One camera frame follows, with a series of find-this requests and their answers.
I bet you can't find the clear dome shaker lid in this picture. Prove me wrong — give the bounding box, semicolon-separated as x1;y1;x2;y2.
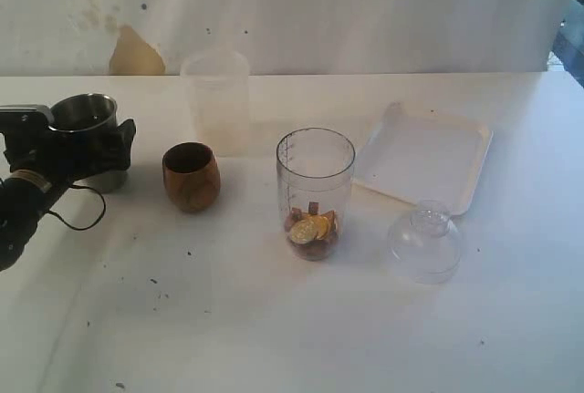
387;200;464;284

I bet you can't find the stainless steel cup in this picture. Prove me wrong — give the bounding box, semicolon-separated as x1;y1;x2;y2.
50;93;127;193

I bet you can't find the clear plastic shaker cup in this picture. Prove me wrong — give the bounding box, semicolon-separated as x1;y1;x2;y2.
276;128;356;261

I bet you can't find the gold coin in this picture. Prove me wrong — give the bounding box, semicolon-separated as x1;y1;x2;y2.
288;219;318;244

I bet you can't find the small wooden block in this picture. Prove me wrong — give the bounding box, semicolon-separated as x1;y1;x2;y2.
308;202;319;216

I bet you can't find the translucent plastic container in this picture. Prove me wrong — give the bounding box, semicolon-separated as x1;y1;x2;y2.
180;47;251;157

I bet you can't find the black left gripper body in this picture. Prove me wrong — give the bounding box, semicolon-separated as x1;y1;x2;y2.
2;129;99;183

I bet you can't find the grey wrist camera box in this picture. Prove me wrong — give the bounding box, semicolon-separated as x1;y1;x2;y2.
0;104;54;135

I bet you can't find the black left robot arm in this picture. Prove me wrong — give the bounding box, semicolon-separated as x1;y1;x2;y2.
1;119;136;270

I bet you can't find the brown wooden cup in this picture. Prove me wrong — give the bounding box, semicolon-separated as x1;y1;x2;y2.
162;142;221;213

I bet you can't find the white rectangular tray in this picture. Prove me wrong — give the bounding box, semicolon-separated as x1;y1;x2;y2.
353;102;493;216

